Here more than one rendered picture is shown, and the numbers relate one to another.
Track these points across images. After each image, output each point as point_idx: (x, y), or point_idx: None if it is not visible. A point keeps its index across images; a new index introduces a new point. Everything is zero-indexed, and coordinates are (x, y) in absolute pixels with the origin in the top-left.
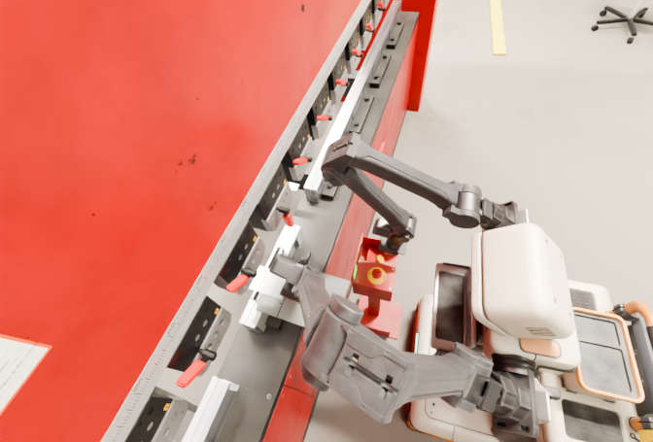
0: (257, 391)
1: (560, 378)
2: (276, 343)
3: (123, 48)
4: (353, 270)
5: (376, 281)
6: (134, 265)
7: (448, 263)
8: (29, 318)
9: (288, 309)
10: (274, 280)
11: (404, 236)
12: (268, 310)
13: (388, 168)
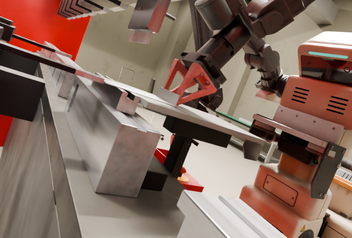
0: None
1: (339, 214)
2: (174, 205)
3: None
4: (165, 156)
5: (182, 179)
6: None
7: (259, 114)
8: None
9: (192, 114)
10: (137, 90)
11: (219, 95)
12: (169, 108)
13: None
